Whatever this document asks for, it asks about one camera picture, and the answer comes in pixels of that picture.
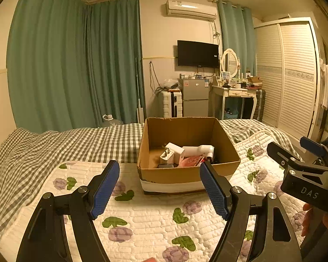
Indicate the small brown box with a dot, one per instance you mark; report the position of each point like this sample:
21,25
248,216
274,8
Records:
254,81

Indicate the black wall television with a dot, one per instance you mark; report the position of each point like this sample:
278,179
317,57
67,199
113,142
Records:
198,53

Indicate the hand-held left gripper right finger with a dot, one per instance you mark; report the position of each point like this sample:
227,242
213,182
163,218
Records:
214,192

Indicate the white louvred wardrobe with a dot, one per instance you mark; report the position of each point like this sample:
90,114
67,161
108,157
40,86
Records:
292,79

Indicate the person's right hand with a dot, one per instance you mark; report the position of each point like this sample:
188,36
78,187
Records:
306,219

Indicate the small picture frame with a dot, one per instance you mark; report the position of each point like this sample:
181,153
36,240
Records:
225,75

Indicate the white dressing table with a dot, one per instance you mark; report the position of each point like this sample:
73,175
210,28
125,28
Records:
235,92

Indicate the brown cardboard box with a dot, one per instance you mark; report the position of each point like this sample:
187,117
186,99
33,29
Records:
188,176

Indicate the clear water jug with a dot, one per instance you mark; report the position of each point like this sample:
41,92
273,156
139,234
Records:
112,120

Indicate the wide green curtain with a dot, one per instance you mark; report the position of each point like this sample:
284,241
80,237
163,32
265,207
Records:
49,54

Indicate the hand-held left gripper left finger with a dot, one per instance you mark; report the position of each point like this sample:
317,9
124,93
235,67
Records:
105,189

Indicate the white oval mirror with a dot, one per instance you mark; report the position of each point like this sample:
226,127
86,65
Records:
230,61

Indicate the white air conditioner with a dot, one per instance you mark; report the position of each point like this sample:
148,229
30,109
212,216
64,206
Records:
191,8

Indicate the small white box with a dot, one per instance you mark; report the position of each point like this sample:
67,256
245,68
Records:
176,150

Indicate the white cylindrical bottle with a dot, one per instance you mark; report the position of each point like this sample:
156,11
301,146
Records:
198,150

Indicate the white suitcase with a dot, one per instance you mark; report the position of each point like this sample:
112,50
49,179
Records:
171,103

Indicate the grey power adapter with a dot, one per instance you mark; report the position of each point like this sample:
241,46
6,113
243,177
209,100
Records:
166,166

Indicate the grey small fridge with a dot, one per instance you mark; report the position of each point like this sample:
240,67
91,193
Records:
195,95

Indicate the floral quilted bedspread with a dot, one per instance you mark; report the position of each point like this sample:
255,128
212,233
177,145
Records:
57,147

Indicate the narrow green curtain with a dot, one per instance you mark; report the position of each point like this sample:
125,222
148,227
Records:
236,35

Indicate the hanging white clothes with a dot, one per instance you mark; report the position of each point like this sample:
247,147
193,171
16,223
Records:
325,84

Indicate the white plug charger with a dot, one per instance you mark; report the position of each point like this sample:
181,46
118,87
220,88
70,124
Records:
167,158

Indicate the silver suitcase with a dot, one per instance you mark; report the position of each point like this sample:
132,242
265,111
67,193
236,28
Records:
261,105

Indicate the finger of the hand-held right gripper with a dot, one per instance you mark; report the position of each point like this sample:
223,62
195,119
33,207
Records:
313,146
281,155

